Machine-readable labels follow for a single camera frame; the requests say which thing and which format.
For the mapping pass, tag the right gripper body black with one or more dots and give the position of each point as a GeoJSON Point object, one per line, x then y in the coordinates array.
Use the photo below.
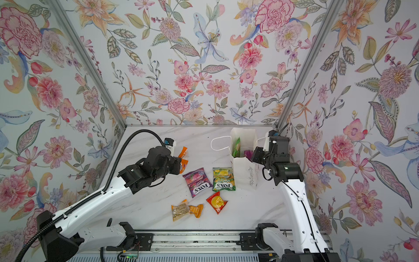
{"type": "Point", "coordinates": [264, 158]}

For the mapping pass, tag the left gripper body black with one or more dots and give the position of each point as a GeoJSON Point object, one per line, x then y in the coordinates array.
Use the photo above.
{"type": "Point", "coordinates": [171, 166]}

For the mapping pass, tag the orange Fox's candy bag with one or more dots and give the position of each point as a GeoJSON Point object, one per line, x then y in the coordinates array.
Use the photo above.
{"type": "Point", "coordinates": [184, 161]}

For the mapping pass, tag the purple snack pack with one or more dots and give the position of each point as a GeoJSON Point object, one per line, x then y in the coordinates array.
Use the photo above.
{"type": "Point", "coordinates": [248, 154]}

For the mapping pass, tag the white paper bag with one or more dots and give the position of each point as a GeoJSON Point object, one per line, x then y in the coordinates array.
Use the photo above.
{"type": "Point", "coordinates": [245, 172]}

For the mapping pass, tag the green Lays chips bag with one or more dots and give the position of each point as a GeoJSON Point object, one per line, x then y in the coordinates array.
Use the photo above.
{"type": "Point", "coordinates": [236, 149]}

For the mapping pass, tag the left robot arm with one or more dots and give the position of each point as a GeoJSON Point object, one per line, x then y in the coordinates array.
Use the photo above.
{"type": "Point", "coordinates": [70, 234]}

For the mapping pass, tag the magenta Fox's candy bag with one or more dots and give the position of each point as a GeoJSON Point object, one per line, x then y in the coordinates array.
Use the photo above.
{"type": "Point", "coordinates": [197, 181]}

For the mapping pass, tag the green Fox's candy bag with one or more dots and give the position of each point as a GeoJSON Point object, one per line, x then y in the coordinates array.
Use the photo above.
{"type": "Point", "coordinates": [223, 180]}

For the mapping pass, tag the beige cracker packet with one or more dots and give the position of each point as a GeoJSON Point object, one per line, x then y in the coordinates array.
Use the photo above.
{"type": "Point", "coordinates": [180, 210]}

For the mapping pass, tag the small orange snack packet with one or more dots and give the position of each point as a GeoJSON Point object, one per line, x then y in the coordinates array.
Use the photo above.
{"type": "Point", "coordinates": [196, 210]}

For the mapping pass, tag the red yellow snack packet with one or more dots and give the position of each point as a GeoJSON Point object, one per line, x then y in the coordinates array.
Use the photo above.
{"type": "Point", "coordinates": [217, 202]}

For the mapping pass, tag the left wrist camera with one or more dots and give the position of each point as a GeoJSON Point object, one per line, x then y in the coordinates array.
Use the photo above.
{"type": "Point", "coordinates": [170, 144]}

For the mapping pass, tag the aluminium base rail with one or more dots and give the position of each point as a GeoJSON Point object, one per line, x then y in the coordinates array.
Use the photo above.
{"type": "Point", "coordinates": [190, 246]}

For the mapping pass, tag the left aluminium frame post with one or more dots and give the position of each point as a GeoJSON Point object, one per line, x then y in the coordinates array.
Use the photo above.
{"type": "Point", "coordinates": [69, 30]}

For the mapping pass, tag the aluminium frame post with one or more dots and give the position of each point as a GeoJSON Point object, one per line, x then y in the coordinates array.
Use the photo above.
{"type": "Point", "coordinates": [69, 30]}
{"type": "Point", "coordinates": [323, 31]}

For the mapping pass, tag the right aluminium frame post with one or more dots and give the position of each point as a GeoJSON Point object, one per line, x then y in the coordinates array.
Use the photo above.
{"type": "Point", "coordinates": [323, 31]}

